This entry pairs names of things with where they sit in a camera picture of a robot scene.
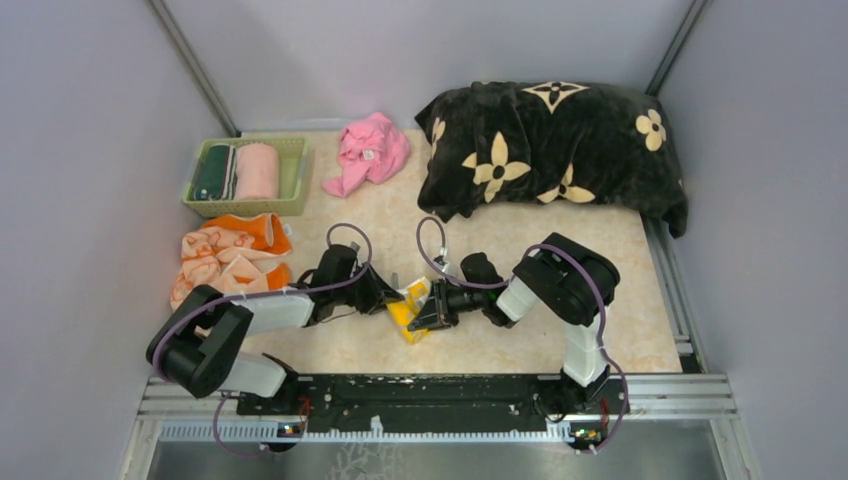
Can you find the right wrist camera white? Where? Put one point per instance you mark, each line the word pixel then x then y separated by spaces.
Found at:
pixel 442 266

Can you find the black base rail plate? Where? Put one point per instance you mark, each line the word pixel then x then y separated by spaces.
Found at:
pixel 441 404

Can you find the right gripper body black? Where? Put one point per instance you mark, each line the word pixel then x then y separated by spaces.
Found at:
pixel 463 299

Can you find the grey yellow duck towel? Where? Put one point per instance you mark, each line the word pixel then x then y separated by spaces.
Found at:
pixel 404 311

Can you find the pink towel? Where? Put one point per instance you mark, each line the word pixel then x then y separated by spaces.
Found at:
pixel 371 149

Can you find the green plastic basket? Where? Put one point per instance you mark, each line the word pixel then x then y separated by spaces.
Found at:
pixel 293 179

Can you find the orange peach towel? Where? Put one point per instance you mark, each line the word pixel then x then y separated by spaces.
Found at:
pixel 234 255

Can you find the rolled peach towel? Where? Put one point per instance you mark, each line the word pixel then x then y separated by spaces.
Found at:
pixel 257 172

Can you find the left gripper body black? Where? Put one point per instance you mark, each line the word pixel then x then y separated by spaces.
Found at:
pixel 346 295

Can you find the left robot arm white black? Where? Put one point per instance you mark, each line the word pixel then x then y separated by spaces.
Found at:
pixel 199 347

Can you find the rolled dark green towel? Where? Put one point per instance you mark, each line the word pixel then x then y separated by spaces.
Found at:
pixel 215 177

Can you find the black floral pillow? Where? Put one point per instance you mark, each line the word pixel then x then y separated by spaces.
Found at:
pixel 525 142

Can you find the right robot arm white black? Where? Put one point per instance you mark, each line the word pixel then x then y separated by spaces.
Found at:
pixel 572 281

